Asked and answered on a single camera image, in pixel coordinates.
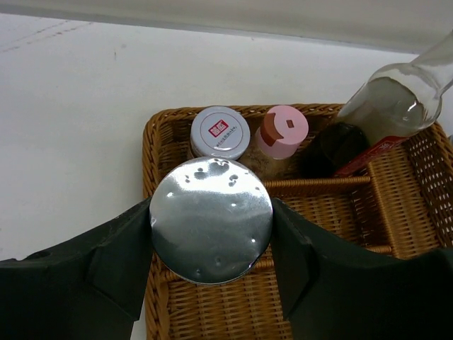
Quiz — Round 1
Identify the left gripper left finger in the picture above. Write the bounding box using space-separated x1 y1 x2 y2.
1 199 153 339

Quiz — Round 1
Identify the pink-cap spice jar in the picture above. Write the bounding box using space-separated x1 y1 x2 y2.
239 105 309 181

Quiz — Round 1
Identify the brown wicker divided tray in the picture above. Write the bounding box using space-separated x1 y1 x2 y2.
144 124 452 339

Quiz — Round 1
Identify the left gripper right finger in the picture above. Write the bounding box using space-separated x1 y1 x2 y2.
271 199 452 339

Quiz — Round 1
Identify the silver-cap blue-label jar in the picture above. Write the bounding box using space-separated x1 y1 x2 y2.
149 157 273 285

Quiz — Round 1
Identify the white-lid dark jam jar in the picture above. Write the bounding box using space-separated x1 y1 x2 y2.
188 106 251 160

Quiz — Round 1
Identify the tall red-label glass bottle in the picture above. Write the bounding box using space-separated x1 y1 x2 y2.
300 34 452 179

